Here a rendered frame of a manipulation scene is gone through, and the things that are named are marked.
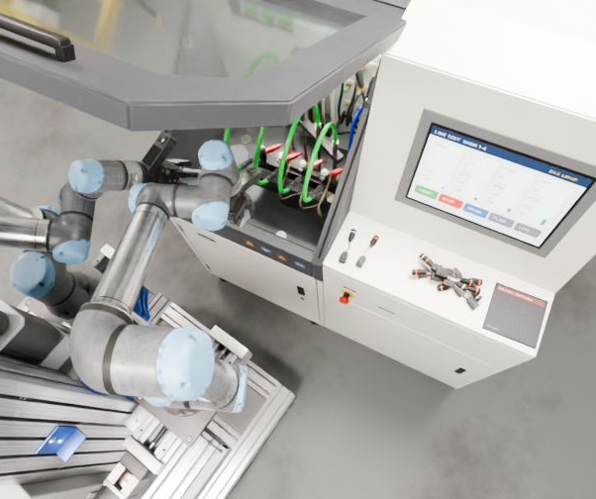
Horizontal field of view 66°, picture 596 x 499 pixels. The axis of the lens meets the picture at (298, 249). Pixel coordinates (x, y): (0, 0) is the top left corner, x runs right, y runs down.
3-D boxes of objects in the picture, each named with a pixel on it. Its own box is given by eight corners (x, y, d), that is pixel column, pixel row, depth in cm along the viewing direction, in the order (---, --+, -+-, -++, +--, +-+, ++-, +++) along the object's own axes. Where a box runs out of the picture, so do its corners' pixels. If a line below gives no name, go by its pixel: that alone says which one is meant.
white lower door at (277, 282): (210, 272, 246) (169, 216, 183) (212, 269, 247) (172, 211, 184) (319, 324, 232) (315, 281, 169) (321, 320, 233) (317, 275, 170)
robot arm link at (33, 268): (31, 306, 135) (0, 292, 122) (38, 263, 140) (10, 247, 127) (70, 303, 134) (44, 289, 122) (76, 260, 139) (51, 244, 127)
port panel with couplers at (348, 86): (338, 119, 164) (339, 50, 136) (342, 111, 165) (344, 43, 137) (371, 131, 161) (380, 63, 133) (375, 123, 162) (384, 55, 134)
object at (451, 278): (406, 281, 146) (409, 276, 141) (418, 253, 150) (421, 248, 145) (476, 312, 141) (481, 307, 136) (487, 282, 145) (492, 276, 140)
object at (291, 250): (173, 215, 183) (159, 196, 168) (178, 206, 184) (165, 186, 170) (312, 277, 169) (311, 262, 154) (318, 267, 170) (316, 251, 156)
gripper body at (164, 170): (162, 186, 129) (124, 187, 119) (167, 156, 125) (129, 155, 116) (179, 197, 125) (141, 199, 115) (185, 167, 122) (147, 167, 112)
